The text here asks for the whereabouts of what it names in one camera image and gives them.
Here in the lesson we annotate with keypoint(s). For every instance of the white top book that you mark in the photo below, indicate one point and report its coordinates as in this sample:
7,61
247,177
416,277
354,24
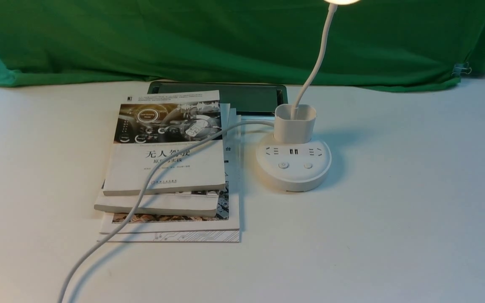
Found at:
168,142

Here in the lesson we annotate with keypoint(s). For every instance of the green backdrop cloth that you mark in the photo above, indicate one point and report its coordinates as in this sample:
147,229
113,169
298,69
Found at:
387,45

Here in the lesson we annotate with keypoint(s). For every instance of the white book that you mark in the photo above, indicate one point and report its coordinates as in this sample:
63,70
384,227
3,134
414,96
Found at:
168,142
191,203

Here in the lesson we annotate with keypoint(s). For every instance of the black tablet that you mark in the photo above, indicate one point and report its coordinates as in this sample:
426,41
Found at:
250,100

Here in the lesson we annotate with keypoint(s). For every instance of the metal binder clip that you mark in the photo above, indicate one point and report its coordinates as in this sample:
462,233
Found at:
461,69

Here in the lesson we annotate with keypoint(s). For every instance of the bottom book with circuit pattern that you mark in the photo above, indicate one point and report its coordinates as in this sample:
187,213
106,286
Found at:
175,237

